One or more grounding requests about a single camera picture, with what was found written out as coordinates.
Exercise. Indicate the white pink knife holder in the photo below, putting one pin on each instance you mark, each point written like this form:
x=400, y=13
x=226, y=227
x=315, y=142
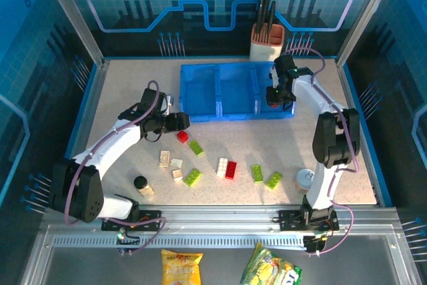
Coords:
x=263, y=49

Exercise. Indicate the aluminium frame post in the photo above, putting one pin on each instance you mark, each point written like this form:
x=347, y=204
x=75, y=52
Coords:
x=367, y=11
x=73, y=14

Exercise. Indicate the blue three-compartment plastic bin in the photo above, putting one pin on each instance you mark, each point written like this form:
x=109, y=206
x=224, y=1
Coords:
x=233, y=91

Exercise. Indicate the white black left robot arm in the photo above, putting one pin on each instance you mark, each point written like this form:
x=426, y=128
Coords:
x=110, y=145

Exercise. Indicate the aluminium mounting rail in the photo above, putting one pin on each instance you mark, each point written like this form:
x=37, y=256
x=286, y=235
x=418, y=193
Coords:
x=217, y=228

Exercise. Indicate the green lego brick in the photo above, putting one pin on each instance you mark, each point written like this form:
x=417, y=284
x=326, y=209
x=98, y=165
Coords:
x=274, y=180
x=192, y=177
x=257, y=174
x=196, y=147

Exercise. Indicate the small white lego brick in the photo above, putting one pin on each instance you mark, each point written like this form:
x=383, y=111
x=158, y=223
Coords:
x=176, y=163
x=177, y=175

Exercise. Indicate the small red lego brick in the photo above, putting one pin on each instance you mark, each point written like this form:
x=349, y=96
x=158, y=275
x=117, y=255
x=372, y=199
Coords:
x=182, y=136

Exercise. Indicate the beige block with black knob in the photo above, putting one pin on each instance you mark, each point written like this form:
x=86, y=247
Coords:
x=141, y=183

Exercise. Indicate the green yellow snack bag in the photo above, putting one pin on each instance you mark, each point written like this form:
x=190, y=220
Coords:
x=270, y=270

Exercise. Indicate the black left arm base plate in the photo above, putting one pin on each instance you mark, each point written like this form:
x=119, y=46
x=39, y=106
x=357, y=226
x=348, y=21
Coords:
x=150, y=220

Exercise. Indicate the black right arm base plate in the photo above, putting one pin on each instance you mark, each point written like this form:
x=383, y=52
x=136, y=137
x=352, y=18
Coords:
x=288, y=220

